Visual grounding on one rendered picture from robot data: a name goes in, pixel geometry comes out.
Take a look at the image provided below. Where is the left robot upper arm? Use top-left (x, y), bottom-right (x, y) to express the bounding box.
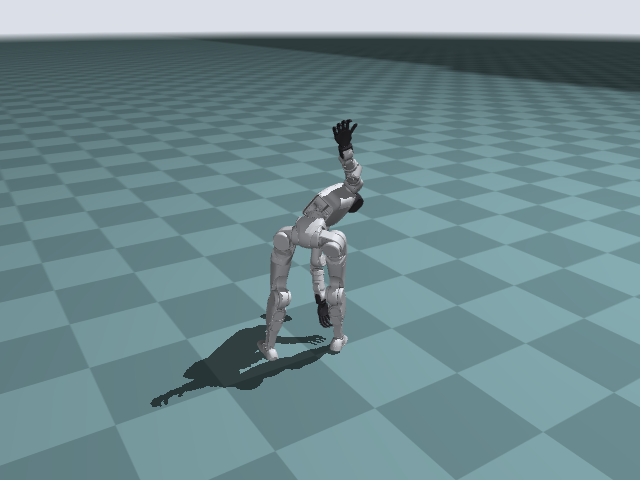
top-left (311, 226), bottom-right (330, 267)

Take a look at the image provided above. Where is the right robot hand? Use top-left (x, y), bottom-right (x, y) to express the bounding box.
top-left (332, 119), bottom-right (357, 159)

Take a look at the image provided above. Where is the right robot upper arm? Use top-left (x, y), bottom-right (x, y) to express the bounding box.
top-left (344, 165), bottom-right (363, 194)

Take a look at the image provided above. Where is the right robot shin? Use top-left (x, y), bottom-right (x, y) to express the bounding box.
top-left (328, 288), bottom-right (346, 339)

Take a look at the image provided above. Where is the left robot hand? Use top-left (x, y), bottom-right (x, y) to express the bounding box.
top-left (315, 294), bottom-right (333, 328)

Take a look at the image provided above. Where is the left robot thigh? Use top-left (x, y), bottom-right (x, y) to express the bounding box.
top-left (270, 226), bottom-right (296, 308)

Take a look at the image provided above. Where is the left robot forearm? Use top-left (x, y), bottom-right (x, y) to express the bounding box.
top-left (310, 261), bottom-right (325, 302)

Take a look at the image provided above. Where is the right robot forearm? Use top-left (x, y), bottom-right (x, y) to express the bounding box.
top-left (338, 149), bottom-right (362, 173)

